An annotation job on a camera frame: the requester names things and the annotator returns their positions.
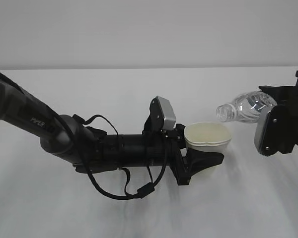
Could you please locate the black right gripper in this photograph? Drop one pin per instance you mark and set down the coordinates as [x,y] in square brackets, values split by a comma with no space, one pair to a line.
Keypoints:
[286,96]

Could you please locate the white paper cup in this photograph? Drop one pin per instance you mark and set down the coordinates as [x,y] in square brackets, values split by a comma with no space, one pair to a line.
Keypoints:
[207,137]

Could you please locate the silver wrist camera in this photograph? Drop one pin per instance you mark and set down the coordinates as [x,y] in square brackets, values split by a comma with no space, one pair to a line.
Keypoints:
[169,117]
[269,128]

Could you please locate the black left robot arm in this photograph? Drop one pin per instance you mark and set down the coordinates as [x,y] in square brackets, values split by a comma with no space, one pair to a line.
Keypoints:
[159,144]

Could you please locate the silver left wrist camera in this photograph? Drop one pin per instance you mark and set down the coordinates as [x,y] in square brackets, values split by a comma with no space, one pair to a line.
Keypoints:
[169,117]

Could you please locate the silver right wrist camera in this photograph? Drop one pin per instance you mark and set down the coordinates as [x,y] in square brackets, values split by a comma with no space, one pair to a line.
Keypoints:
[269,128]

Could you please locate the clear plastic water bottle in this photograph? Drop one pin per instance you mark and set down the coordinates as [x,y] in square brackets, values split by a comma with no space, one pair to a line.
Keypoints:
[245,108]

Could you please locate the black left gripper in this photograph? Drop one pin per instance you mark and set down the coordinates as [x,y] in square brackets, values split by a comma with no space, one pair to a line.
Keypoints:
[195,162]

